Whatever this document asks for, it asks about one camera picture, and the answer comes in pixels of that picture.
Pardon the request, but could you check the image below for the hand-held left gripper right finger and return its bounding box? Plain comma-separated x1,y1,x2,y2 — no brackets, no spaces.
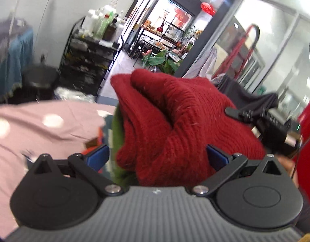
190,145,284,197

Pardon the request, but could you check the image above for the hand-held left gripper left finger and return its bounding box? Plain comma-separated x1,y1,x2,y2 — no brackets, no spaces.
27,144,124,197

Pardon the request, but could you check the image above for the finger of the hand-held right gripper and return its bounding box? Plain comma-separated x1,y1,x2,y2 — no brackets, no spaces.
225,106,261,123

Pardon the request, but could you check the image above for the dark red knit sweater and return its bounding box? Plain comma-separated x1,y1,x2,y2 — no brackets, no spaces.
110,69,266,187

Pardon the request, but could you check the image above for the person's right hand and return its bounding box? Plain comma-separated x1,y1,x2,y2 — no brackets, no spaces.
277,156,296,175

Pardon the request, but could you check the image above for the black cloth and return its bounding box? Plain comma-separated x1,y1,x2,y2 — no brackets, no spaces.
213,77,279,114

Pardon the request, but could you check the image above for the green knit garment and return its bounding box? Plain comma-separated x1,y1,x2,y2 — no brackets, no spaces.
111,104,139,186

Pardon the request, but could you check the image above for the person's red top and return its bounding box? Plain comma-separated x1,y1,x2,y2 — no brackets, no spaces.
297,101,310,189

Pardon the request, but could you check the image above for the white hanging cloth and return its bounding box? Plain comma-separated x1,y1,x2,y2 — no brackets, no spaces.
183,48,218,78

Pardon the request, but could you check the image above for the pink polka dot bed sheet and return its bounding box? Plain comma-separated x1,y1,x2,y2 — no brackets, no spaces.
0,101,117,237

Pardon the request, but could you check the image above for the red ladder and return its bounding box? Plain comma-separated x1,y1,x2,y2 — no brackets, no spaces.
213,24,261,81

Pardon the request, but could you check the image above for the clear plastic bag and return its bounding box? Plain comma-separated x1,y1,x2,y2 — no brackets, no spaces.
54,87,95,102

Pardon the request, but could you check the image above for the green potted plant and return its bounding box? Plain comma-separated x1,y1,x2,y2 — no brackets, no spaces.
141,49,182,75

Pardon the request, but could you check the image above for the black shelf cart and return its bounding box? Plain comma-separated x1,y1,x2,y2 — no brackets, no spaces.
59,16,125,96

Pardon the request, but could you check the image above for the black round stool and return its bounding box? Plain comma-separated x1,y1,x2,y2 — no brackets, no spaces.
19,64,61,101

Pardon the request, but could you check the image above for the red lantern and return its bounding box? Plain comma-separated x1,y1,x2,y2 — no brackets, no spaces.
201,2,217,16

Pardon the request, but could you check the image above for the red glass vase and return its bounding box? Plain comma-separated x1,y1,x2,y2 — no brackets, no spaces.
157,15,168,33

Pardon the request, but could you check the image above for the group of bottles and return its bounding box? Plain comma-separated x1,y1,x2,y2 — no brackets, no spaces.
80,1,125,42

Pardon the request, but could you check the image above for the grey massage bed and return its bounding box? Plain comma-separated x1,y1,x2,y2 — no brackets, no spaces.
0,18,34,99

